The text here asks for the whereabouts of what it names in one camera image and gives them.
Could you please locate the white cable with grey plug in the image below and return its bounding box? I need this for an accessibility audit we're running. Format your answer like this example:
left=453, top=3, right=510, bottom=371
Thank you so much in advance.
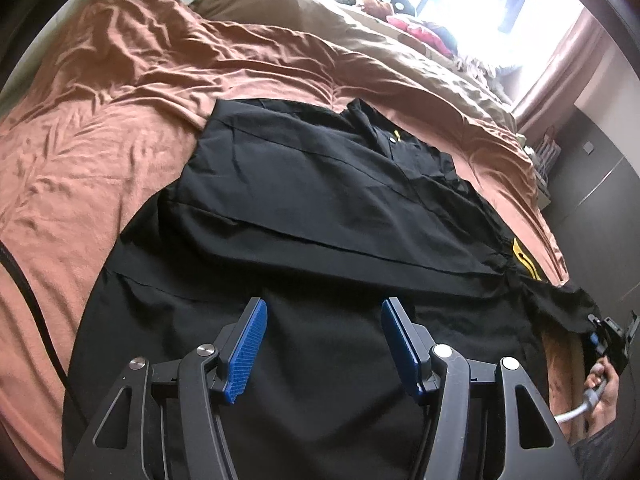
left=555, top=365, right=608, bottom=426

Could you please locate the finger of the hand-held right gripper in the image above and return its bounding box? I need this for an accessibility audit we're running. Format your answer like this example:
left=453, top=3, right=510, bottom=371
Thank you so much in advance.
left=584, top=312, right=608, bottom=358

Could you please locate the large black garment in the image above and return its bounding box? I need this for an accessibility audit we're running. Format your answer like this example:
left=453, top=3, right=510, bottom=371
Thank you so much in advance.
left=61, top=97, right=601, bottom=480

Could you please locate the beige duvet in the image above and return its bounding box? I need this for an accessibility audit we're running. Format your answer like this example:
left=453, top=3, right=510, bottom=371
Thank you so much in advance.
left=190, top=0, right=518, bottom=136

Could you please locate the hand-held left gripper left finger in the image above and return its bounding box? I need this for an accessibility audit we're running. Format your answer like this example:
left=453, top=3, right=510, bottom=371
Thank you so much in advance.
left=67, top=297, right=268, bottom=480

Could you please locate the red plush toy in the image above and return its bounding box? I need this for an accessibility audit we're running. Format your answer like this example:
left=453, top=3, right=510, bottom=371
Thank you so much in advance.
left=387, top=15, right=456, bottom=53

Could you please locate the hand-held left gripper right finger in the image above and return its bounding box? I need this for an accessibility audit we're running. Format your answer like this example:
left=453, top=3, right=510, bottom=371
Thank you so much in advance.
left=381, top=297, right=586, bottom=480

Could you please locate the pink curtain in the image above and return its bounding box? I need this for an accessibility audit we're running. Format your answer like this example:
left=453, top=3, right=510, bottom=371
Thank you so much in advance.
left=515, top=7, right=601, bottom=131

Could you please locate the black cable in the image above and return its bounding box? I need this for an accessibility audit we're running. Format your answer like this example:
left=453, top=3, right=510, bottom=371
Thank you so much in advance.
left=0, top=242, right=68, bottom=391

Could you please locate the person's right forearm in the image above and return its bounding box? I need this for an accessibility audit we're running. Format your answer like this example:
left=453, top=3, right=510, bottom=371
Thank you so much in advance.
left=570, top=422, right=628, bottom=480

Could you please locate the pink-brown blanket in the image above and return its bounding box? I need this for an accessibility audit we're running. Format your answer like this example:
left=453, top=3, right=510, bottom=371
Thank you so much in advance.
left=0, top=0, right=571, bottom=471

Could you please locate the person's right hand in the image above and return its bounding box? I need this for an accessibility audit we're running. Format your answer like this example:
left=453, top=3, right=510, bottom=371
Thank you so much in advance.
left=587, top=355, right=621, bottom=428

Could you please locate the white bedside cabinet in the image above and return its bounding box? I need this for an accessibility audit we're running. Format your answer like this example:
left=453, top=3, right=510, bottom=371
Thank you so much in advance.
left=522, top=147, right=557, bottom=206

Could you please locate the rack of red-white items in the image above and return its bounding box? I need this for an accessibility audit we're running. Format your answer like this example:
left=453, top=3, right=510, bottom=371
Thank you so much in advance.
left=535, top=127, right=562, bottom=171

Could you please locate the white fluffy plush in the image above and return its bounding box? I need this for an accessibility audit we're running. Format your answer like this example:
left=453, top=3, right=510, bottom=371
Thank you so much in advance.
left=452, top=55, right=501, bottom=82

